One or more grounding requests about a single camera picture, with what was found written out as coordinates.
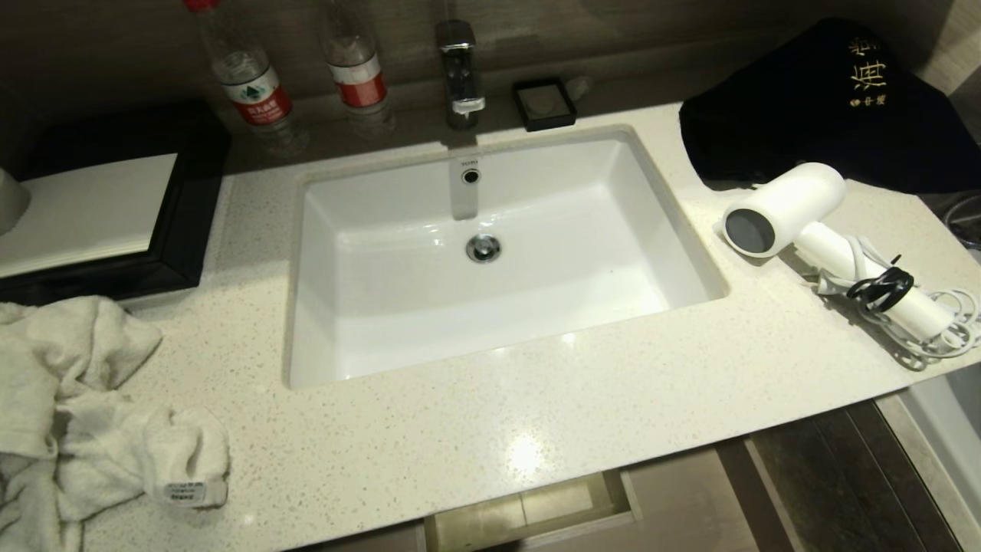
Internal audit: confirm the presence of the open drawer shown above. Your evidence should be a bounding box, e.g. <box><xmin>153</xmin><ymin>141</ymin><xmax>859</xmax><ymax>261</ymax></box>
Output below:
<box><xmin>424</xmin><ymin>468</ymin><xmax>643</xmax><ymax>552</ymax></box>

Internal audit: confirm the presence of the white hair dryer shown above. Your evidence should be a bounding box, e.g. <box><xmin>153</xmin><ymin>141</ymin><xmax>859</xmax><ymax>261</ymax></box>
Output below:
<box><xmin>723</xmin><ymin>162</ymin><xmax>954</xmax><ymax>343</ymax></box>

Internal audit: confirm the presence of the white sink basin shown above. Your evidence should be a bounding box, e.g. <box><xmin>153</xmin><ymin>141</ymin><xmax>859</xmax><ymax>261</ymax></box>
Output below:
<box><xmin>287</xmin><ymin>126</ymin><xmax>729</xmax><ymax>390</ymax></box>

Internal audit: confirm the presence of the black soap dish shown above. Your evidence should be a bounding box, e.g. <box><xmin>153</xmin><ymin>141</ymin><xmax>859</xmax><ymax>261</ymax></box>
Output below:
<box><xmin>512</xmin><ymin>77</ymin><xmax>579</xmax><ymax>132</ymax></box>

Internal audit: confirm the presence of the chrome faucet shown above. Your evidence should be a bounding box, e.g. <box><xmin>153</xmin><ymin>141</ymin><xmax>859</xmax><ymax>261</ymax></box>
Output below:
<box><xmin>435</xmin><ymin>19</ymin><xmax>487</xmax><ymax>130</ymax></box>

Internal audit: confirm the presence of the clear water bottle red label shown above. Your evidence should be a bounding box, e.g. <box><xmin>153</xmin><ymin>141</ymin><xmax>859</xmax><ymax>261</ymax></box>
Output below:
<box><xmin>182</xmin><ymin>0</ymin><xmax>311</xmax><ymax>154</ymax></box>
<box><xmin>318</xmin><ymin>0</ymin><xmax>396</xmax><ymax>136</ymax></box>

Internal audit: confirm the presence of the black tray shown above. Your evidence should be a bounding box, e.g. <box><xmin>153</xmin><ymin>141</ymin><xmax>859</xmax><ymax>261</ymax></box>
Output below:
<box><xmin>0</xmin><ymin>107</ymin><xmax>232</xmax><ymax>306</ymax></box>

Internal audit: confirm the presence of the black cloth bag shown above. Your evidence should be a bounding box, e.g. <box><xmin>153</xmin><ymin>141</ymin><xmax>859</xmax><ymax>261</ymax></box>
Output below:
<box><xmin>679</xmin><ymin>18</ymin><xmax>981</xmax><ymax>194</ymax></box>

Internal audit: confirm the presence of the white power cord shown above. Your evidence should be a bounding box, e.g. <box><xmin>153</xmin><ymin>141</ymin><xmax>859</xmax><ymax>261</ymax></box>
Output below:
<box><xmin>815</xmin><ymin>235</ymin><xmax>981</xmax><ymax>372</ymax></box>

